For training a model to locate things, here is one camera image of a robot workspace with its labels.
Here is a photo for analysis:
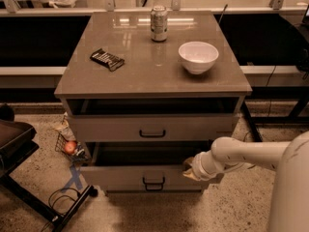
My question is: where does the black floor cable left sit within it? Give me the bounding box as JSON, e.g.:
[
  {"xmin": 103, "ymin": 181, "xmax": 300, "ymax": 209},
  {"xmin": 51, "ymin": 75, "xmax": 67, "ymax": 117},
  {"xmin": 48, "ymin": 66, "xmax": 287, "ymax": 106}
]
[{"xmin": 40, "ymin": 187, "xmax": 82, "ymax": 232}]

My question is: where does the black chair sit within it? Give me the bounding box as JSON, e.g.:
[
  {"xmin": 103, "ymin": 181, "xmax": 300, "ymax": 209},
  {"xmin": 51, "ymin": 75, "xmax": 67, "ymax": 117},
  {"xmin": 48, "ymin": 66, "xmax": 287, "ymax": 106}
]
[{"xmin": 0, "ymin": 103, "xmax": 39, "ymax": 177}]

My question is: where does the black table leg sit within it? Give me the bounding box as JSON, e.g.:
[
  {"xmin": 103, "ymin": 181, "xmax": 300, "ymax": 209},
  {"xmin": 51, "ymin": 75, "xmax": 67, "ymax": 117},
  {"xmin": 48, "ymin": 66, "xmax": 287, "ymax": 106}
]
[{"xmin": 241, "ymin": 102, "xmax": 263, "ymax": 142}]

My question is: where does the grey drawer cabinet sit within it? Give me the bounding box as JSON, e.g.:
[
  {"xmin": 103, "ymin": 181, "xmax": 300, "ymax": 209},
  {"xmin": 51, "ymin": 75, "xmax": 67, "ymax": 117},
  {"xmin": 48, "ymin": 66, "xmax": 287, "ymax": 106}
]
[{"xmin": 53, "ymin": 11, "xmax": 253, "ymax": 196}]

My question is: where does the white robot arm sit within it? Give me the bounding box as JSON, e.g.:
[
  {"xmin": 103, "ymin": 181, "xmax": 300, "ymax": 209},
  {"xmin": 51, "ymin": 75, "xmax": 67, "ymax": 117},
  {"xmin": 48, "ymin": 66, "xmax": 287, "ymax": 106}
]
[{"xmin": 183, "ymin": 131, "xmax": 309, "ymax": 232}]

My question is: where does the grey drawer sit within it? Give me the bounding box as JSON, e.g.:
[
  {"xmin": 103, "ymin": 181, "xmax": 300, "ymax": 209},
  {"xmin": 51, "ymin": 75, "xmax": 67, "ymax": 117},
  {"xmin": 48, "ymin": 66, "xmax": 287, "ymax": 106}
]
[
  {"xmin": 66, "ymin": 97, "xmax": 240, "ymax": 143},
  {"xmin": 81, "ymin": 141, "xmax": 222, "ymax": 194}
]

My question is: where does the blue tape cross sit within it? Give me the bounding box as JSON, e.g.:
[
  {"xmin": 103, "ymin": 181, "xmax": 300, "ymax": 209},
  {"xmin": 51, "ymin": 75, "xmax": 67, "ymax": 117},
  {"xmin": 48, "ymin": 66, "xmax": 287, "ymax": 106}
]
[{"xmin": 62, "ymin": 164, "xmax": 83, "ymax": 192}]

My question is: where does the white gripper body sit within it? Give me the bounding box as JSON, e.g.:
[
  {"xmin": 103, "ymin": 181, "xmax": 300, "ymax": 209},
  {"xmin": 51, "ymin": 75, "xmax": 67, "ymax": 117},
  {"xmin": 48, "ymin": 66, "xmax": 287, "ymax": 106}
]
[{"xmin": 191, "ymin": 151, "xmax": 224, "ymax": 181}]

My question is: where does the wire basket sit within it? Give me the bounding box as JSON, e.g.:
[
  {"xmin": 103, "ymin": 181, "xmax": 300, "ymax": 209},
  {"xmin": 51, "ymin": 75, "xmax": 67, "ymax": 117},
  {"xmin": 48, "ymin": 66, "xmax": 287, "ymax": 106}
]
[{"xmin": 55, "ymin": 134, "xmax": 87, "ymax": 162}]

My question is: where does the white bowl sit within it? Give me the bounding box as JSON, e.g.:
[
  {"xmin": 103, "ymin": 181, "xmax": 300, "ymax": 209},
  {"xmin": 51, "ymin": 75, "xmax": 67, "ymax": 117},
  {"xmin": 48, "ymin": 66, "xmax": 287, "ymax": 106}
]
[{"xmin": 179, "ymin": 42, "xmax": 219, "ymax": 74}]

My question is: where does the dark snack bar wrapper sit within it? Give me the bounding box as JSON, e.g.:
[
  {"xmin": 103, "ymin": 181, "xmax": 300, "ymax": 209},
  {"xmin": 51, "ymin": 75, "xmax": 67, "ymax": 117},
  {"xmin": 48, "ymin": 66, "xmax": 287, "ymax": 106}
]
[{"xmin": 90, "ymin": 48, "xmax": 125, "ymax": 72}]

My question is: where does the silver soda can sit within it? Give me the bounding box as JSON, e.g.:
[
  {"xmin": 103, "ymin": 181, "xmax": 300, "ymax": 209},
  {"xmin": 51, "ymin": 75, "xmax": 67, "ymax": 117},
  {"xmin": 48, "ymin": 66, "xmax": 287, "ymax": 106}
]
[{"xmin": 151, "ymin": 5, "xmax": 168, "ymax": 42}]

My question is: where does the red apple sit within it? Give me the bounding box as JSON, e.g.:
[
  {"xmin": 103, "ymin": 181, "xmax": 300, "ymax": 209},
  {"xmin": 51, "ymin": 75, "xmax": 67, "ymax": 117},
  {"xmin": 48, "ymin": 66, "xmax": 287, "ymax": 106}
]
[{"xmin": 64, "ymin": 141, "xmax": 77, "ymax": 155}]

